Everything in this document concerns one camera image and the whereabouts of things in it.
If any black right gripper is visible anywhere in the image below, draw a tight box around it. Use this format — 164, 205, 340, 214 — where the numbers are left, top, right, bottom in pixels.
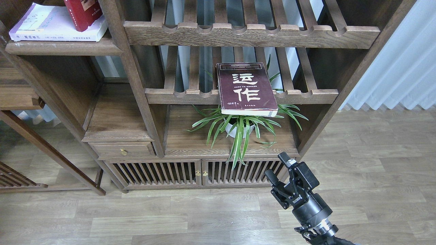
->
265, 152, 333, 230

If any dark maroon book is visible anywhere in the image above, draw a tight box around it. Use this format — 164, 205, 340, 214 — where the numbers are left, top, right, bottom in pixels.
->
216, 62, 278, 117

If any red cover book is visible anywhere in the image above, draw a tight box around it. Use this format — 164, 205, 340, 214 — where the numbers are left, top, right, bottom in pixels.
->
64, 0, 102, 32

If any white lavender book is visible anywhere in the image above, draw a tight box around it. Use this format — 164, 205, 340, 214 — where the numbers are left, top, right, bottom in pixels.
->
9, 3, 108, 42

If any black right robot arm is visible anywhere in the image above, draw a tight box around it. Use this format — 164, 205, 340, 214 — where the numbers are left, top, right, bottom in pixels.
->
265, 152, 353, 245

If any green spider plant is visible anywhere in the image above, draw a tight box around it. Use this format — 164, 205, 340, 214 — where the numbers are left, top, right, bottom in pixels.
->
186, 54, 309, 170

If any right slatted cabinet door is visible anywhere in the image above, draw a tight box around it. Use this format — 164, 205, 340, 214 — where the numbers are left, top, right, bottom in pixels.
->
196, 158, 289, 188

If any slatted cabinet door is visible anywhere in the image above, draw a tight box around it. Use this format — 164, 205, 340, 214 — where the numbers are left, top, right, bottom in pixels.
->
196, 158, 289, 188
105, 160, 202, 190

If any white plant pot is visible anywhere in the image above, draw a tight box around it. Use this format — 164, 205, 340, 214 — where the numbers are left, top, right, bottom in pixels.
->
225, 118, 247, 138

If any dark wooden bookshelf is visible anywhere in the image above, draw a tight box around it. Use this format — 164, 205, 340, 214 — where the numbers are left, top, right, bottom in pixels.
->
1, 0, 416, 192

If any left slatted cabinet door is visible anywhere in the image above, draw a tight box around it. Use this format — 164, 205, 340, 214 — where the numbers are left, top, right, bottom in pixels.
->
105, 160, 202, 190

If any white curtain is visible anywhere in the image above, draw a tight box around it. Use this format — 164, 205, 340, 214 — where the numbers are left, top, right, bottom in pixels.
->
342, 0, 436, 110

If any small wooden drawer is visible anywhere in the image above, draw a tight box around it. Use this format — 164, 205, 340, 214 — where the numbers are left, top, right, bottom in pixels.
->
89, 142, 155, 160

